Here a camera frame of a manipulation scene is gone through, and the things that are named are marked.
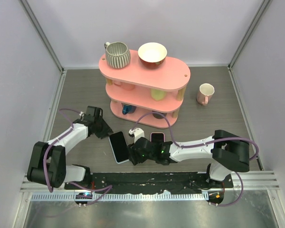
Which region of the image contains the purple smartphone black screen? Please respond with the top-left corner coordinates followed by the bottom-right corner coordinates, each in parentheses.
top-left (151, 133), bottom-right (165, 143)

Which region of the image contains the pink phone case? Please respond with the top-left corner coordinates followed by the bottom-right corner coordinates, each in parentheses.
top-left (150, 132), bottom-right (166, 143)

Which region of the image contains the light blue phone case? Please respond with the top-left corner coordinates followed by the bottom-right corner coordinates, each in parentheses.
top-left (108, 131), bottom-right (131, 164)

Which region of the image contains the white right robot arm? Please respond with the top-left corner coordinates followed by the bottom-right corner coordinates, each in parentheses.
top-left (127, 128), bottom-right (250, 188)

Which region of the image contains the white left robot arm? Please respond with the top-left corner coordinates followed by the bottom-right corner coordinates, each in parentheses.
top-left (27, 106), bottom-right (113, 192)

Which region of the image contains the blue mug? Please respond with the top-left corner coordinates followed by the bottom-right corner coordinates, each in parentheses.
top-left (122, 104), bottom-right (136, 115)

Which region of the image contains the dark teal mug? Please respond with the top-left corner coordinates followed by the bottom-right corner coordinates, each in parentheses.
top-left (152, 111), bottom-right (167, 119)

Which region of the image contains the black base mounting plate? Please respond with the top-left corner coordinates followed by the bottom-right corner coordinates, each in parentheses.
top-left (76, 172), bottom-right (234, 195)

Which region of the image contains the pink cup on shelf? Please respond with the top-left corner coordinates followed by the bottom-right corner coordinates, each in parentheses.
top-left (113, 81), bottom-right (135, 91)

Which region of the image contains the pink three-tier wooden shelf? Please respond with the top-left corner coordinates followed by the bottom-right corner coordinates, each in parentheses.
top-left (98, 50), bottom-right (190, 129)

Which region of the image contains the yellow-green cup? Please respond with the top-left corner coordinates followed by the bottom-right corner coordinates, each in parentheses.
top-left (151, 89), bottom-right (167, 101)

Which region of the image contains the grey striped mug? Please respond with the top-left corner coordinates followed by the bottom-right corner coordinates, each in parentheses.
top-left (104, 42), bottom-right (131, 69)

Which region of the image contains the pink mug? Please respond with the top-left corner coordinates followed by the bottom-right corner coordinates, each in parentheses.
top-left (196, 83), bottom-right (215, 106)

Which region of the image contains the red bowl white inside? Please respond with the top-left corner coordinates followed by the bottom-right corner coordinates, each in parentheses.
top-left (138, 42), bottom-right (167, 69)

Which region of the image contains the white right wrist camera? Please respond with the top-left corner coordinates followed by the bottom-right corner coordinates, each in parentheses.
top-left (129, 128), bottom-right (145, 143)

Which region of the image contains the white slotted cable duct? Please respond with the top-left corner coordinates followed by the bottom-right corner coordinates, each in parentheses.
top-left (30, 191), bottom-right (209, 201)

